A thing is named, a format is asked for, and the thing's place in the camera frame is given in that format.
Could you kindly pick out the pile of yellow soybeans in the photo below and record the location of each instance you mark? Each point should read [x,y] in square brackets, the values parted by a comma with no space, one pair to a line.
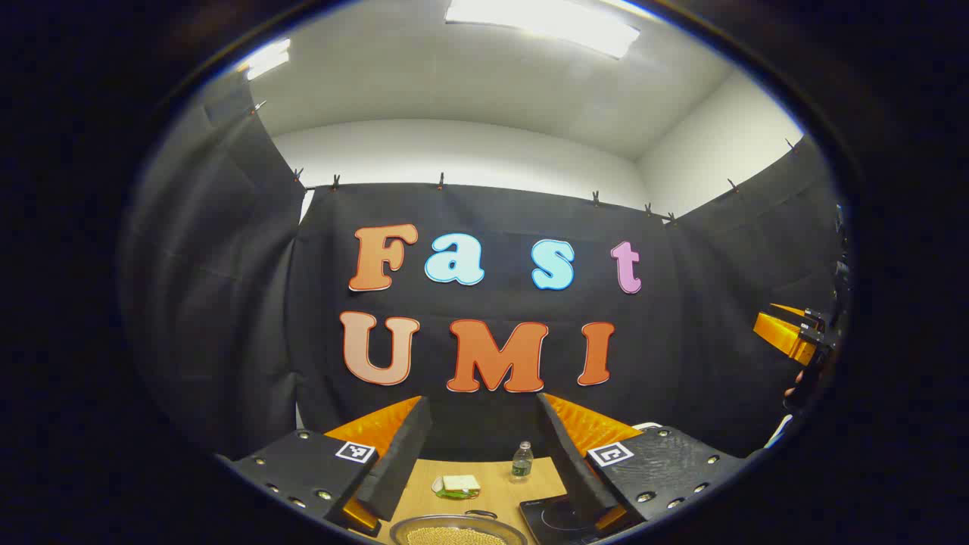
[454,537]

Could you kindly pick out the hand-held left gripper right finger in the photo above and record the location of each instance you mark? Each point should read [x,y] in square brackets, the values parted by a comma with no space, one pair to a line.
[571,469]

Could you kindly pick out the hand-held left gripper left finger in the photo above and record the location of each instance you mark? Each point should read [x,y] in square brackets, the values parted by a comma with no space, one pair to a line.
[397,462]

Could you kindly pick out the small white plate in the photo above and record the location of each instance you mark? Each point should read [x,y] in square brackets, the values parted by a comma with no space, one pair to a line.
[435,485]

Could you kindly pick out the black induction cooktop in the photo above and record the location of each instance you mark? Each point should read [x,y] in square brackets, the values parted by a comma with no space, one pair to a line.
[549,518]

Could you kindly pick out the ceiling light panel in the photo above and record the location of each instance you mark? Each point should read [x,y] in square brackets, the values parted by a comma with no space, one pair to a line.
[266,59]
[541,23]

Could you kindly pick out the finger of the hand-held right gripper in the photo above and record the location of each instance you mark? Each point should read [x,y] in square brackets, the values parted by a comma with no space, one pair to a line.
[795,312]
[783,337]

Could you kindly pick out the black backdrop cloth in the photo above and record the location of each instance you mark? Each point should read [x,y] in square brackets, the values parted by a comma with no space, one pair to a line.
[492,212]

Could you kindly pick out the clear plastic water bottle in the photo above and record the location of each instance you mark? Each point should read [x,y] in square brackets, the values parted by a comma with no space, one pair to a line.
[521,463]

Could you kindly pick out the black tripod with camera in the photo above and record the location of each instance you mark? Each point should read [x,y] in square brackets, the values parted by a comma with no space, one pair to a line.
[842,257]

